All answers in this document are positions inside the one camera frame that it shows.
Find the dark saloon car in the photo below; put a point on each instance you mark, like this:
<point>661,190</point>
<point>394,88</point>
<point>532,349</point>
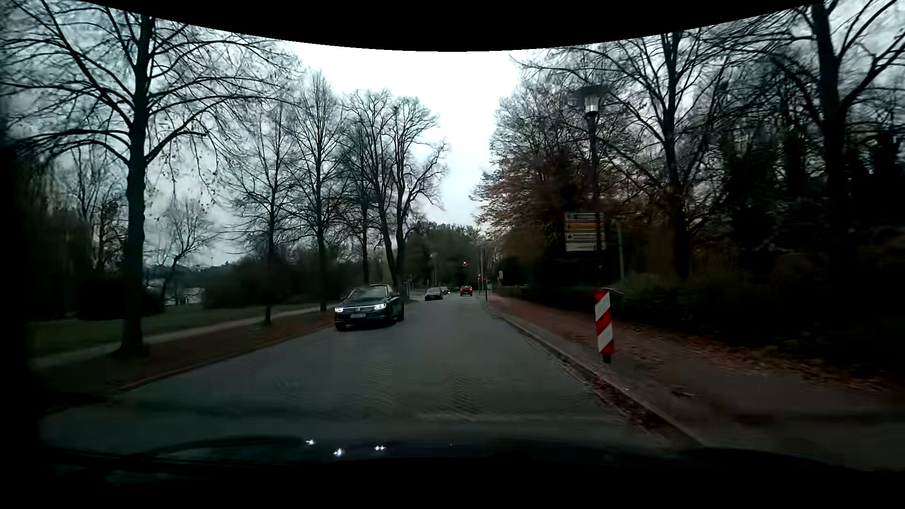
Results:
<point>369,306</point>

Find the grey asphalt road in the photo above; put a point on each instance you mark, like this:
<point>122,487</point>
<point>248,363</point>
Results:
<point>424,367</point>

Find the row of bare trees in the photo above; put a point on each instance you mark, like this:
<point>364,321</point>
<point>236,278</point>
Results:
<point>339,191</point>

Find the bushes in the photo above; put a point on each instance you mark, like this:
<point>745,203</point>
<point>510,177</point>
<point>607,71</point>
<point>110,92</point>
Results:
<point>269,283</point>

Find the car's own bonnet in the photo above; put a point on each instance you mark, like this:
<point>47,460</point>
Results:
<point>452,466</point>

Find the leaf-covered verge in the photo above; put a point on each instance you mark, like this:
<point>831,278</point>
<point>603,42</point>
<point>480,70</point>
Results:
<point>212,346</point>

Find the paved pavement with leaves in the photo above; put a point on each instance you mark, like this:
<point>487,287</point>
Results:
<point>707,382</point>

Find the pale footpath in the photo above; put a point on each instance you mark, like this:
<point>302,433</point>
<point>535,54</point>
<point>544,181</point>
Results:
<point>177,334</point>

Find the hedge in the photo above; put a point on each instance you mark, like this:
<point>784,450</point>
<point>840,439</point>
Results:
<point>742,311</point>

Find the large bare tree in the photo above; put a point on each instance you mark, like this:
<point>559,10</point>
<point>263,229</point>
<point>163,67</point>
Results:
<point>134,212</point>

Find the grass field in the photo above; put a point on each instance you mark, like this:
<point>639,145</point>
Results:
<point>85,331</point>

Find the direction sign on post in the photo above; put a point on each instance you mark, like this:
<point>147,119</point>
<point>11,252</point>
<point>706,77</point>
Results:
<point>584,232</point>

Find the red and white marker post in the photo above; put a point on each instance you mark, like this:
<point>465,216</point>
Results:
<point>604,325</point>

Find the lamp post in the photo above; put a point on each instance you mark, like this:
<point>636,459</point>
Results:
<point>592,162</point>

